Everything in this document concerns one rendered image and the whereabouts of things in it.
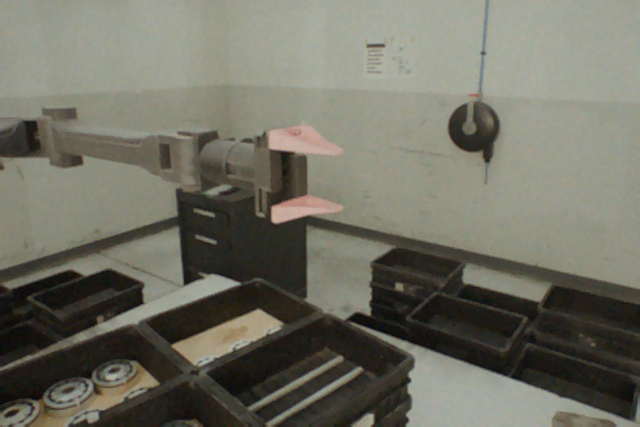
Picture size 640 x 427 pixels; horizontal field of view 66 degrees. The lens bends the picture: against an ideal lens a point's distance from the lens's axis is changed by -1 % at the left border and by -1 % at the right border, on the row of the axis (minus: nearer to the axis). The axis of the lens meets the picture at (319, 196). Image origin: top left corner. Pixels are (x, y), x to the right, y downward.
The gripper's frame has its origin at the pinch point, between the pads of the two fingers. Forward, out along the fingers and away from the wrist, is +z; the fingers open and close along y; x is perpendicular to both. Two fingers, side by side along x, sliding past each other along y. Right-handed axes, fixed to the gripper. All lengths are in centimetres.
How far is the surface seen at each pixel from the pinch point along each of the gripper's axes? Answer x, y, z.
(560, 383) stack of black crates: -145, 106, 4
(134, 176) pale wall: -201, 82, -363
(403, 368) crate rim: -44, 52, -13
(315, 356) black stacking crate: -48, 62, -40
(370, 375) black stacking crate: -50, 62, -24
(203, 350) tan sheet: -32, 61, -66
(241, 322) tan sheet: -49, 61, -68
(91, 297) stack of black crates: -63, 94, -187
